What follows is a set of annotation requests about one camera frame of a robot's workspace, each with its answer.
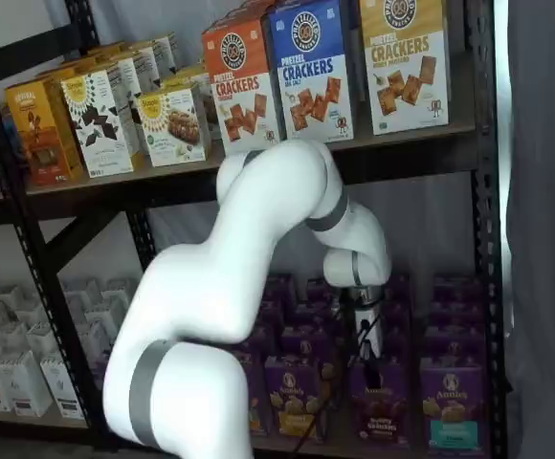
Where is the white Simple Mills cracker box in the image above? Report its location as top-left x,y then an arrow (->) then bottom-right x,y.
151,33 -> 182,80
126,45 -> 162,97
104,55 -> 140,125
60,70 -> 135,180

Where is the gold pretzel crackers box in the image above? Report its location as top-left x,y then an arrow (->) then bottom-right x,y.
358,0 -> 452,137

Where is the purple Annie's box brown patch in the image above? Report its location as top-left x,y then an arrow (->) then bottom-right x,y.
347,361 -> 411,440
385,274 -> 411,303
381,327 -> 411,362
381,301 -> 411,330

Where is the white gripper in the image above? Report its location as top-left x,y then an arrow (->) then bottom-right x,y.
352,304 -> 385,391

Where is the purple Annie's box teal patch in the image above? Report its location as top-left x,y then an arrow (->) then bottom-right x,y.
428,300 -> 484,329
432,273 -> 480,303
419,361 -> 488,453
423,326 -> 487,365

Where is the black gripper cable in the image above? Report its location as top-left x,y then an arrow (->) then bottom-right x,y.
294,286 -> 382,444

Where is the white cookie box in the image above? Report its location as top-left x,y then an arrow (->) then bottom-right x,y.
136,81 -> 211,168

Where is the grey curtain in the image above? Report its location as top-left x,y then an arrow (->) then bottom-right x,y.
506,0 -> 555,459

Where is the orange pretzel crackers box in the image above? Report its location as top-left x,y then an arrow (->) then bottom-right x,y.
217,0 -> 278,24
200,17 -> 287,155

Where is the orange Original snack box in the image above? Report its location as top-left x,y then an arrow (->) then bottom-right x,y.
4,78 -> 86,187
35,59 -> 92,90

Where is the blue pretzel crackers box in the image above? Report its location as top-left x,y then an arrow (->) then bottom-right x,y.
262,0 -> 357,143

